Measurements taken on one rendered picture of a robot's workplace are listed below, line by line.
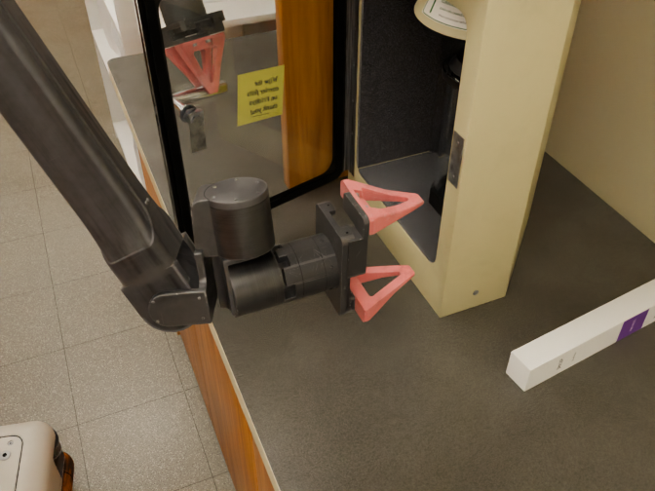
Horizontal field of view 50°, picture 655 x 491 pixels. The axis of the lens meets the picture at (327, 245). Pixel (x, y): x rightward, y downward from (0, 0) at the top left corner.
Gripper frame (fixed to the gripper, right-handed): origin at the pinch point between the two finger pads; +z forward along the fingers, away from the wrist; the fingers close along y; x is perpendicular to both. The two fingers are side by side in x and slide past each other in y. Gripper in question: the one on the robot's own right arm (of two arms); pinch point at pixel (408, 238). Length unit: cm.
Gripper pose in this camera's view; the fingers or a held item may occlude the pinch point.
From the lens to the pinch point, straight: 72.6
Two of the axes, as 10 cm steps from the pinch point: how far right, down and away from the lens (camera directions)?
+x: -3.9, -6.1, 6.9
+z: 9.2, -2.5, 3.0
